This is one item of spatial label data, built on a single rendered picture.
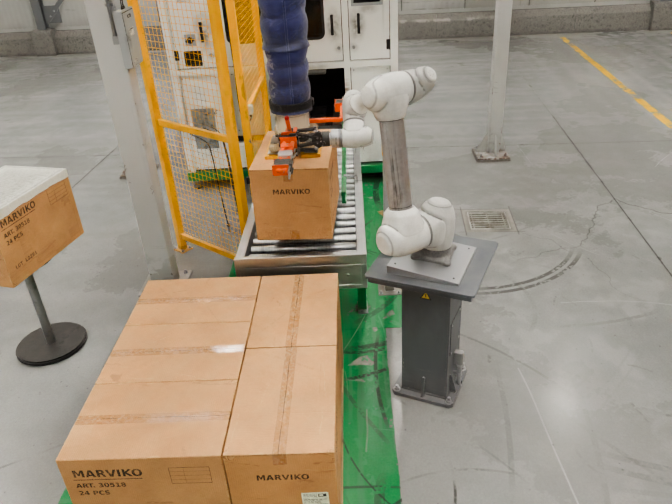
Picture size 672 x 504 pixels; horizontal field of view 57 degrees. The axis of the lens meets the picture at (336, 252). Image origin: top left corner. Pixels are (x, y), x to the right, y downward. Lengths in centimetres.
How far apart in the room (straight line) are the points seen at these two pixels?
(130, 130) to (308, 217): 128
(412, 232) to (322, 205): 70
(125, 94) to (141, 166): 44
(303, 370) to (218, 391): 35
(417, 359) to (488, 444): 51
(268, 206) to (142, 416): 125
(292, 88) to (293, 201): 56
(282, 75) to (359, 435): 178
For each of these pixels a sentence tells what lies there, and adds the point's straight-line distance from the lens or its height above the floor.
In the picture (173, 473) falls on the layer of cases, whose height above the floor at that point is 46.
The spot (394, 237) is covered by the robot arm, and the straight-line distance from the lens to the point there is 257.
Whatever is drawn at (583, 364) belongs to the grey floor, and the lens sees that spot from 358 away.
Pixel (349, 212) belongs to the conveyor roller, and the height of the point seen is 53.
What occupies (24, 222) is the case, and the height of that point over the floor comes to 89.
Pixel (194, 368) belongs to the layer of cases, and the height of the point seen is 54.
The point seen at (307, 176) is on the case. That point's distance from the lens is 309.
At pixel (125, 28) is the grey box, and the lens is 370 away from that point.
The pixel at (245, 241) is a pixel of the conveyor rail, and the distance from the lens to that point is 347.
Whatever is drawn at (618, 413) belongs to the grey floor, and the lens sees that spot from 335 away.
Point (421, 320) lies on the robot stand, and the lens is 296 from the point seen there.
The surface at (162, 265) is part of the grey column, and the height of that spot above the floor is 18.
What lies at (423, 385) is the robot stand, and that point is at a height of 9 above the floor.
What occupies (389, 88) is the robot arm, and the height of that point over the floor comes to 158.
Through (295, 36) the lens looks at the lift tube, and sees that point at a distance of 313.
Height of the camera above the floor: 221
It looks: 30 degrees down
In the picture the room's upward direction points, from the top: 4 degrees counter-clockwise
